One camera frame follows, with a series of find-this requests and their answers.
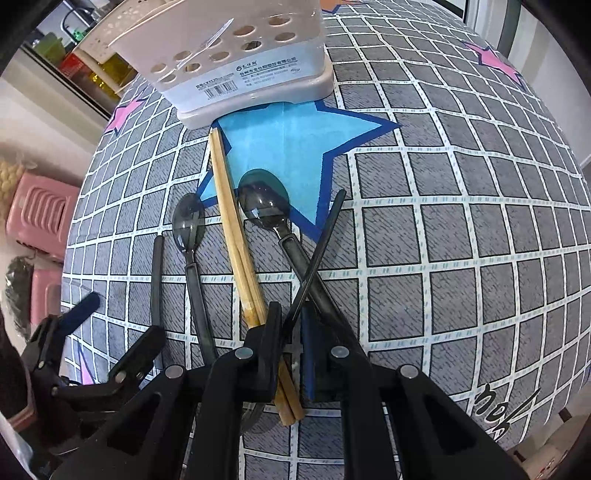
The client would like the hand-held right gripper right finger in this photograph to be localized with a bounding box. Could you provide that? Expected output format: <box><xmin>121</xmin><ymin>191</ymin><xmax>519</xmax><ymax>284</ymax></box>
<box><xmin>301</xmin><ymin>305</ymin><xmax>532</xmax><ymax>480</ymax></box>

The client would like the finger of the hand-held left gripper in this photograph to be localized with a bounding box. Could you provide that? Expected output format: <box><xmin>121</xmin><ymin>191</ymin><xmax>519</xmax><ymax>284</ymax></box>
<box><xmin>27</xmin><ymin>292</ymin><xmax>101</xmax><ymax>352</ymax></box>
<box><xmin>107</xmin><ymin>324</ymin><xmax>166</xmax><ymax>385</ymax></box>

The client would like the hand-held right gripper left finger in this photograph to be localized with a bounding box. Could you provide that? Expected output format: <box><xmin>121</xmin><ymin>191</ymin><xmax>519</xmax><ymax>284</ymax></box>
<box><xmin>51</xmin><ymin>302</ymin><xmax>283</xmax><ymax>480</ymax></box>

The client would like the thin black chopstick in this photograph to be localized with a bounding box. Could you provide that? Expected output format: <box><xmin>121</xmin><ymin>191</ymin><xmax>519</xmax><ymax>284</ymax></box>
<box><xmin>151</xmin><ymin>235</ymin><xmax>166</xmax><ymax>329</ymax></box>

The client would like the black utensil handle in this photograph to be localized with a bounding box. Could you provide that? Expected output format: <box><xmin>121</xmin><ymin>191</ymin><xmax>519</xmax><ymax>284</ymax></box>
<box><xmin>281</xmin><ymin>189</ymin><xmax>347</xmax><ymax>344</ymax></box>

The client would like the black handled metal spoon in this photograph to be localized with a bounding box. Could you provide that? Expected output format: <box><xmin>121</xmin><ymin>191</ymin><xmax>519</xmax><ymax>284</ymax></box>
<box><xmin>237</xmin><ymin>169</ymin><xmax>365</xmax><ymax>356</ymax></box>
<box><xmin>172</xmin><ymin>192</ymin><xmax>221</xmax><ymax>366</ymax></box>

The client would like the beige plastic utensil holder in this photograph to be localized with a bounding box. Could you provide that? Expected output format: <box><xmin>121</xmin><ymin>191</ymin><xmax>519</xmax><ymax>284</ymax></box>
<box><xmin>74</xmin><ymin>0</ymin><xmax>334</xmax><ymax>131</ymax></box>

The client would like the pink plastic stool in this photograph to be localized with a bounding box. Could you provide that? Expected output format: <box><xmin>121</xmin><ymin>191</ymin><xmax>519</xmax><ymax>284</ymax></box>
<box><xmin>31</xmin><ymin>267</ymin><xmax>64</xmax><ymax>325</ymax></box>

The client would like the stack of pink stools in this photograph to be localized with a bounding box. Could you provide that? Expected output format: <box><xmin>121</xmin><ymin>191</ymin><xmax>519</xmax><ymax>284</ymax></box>
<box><xmin>6</xmin><ymin>172</ymin><xmax>80</xmax><ymax>260</ymax></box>

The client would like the bag of pale beans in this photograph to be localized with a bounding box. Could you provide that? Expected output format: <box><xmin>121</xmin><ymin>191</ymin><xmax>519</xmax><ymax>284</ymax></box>
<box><xmin>0</xmin><ymin>158</ymin><xmax>25</xmax><ymax>186</ymax></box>

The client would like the yellow oil bottle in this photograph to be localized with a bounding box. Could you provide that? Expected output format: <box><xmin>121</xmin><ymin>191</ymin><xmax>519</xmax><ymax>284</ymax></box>
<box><xmin>98</xmin><ymin>52</ymin><xmax>136</xmax><ymax>89</ymax></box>

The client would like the black kitchen faucet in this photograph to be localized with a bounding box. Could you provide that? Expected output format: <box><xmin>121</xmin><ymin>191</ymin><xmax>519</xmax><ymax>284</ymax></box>
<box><xmin>63</xmin><ymin>8</ymin><xmax>92</xmax><ymax>34</ymax></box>

